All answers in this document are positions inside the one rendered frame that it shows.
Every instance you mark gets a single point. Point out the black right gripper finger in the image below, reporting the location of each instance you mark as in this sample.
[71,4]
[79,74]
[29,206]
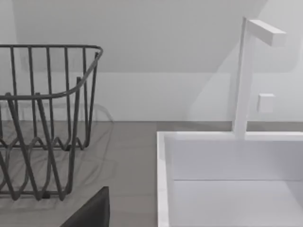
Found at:
[97,211]

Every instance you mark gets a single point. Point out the white sink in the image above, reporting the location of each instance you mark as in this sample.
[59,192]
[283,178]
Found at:
[163,179]

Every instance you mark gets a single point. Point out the tall white tap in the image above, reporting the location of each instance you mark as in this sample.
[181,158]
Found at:
[243,94]

